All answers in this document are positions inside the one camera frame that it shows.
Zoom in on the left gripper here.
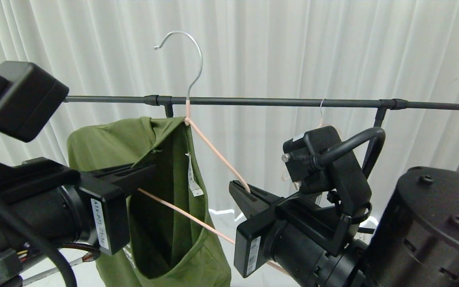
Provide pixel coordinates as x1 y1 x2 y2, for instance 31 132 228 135
0 153 159 256

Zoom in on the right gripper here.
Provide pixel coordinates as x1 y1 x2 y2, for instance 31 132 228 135
229 180 367 287

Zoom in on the green long-sleeved shirt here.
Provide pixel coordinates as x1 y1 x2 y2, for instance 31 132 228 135
67 116 232 287

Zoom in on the pink clothes hanger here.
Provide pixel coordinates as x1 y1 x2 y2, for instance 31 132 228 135
280 99 341 184
138 31 290 276

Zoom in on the black clothes rack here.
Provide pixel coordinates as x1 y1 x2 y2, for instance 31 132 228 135
63 95 459 236

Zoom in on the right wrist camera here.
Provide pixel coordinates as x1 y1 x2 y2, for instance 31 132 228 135
281 126 373 258

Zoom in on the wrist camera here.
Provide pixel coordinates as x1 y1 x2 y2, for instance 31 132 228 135
281 126 373 258
0 61 69 144

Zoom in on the black cable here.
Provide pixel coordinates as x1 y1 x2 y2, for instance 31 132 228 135
0 165 78 287
313 127 386 180

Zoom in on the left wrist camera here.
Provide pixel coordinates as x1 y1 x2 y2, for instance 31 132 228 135
0 61 69 144

